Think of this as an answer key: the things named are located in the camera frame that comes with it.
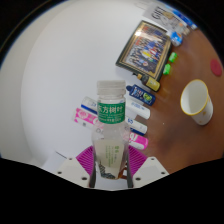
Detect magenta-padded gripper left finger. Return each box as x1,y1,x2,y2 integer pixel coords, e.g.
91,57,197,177
54,145,98,189

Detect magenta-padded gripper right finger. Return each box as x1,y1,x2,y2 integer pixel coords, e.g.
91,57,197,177
127,145,171,189

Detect clear green-labelled drink bottle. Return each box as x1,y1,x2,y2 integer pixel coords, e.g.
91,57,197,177
91,79,132,181

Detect pink and white tube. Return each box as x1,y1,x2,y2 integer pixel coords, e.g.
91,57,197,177
72,107,150,151

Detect white bottle with blue cap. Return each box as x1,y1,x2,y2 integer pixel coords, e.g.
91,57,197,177
126,98,152,120

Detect dark blue pump bottle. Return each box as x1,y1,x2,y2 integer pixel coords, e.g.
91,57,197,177
125,83,157,107

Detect white yellow-rimmed cup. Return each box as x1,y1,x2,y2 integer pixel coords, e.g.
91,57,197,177
180,78,214,126

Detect dark yellow-labelled pump bottle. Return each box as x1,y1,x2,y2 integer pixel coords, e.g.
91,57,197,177
137,73,161,93

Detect small green packet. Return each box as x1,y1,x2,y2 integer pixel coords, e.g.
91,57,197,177
168,51,178,64
162,63,172,76

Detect framed group photo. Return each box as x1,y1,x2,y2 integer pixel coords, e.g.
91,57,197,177
115,20,173,82

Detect flat round red coaster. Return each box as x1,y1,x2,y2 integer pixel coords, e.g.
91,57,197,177
209,58,224,78

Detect blue tissue pack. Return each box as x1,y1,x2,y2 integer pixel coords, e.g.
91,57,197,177
169,31,184,47

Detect white paper gift bag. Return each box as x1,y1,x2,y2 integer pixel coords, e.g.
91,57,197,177
141,1,178,29

